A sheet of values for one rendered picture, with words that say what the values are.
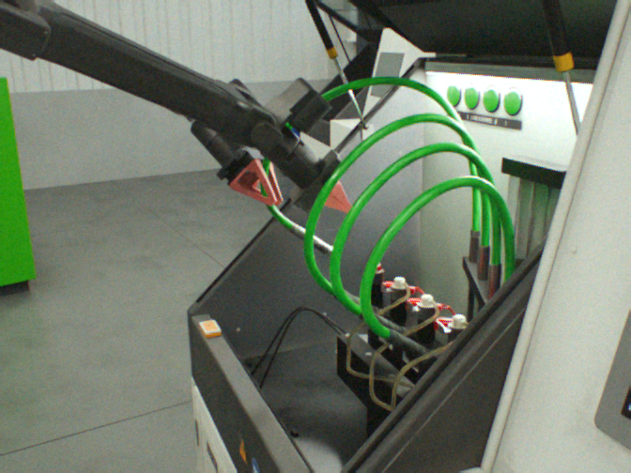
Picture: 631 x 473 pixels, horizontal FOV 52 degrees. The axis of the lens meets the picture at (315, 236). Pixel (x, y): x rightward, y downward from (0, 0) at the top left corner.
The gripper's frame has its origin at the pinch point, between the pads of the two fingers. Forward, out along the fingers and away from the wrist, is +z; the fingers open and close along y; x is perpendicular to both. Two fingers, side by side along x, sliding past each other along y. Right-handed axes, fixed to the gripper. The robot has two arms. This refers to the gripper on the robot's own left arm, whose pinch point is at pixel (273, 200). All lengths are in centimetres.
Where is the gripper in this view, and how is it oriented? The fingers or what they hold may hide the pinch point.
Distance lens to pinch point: 112.6
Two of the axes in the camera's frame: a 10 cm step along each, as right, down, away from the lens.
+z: 6.6, 7.3, -1.7
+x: -6.8, 6.8, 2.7
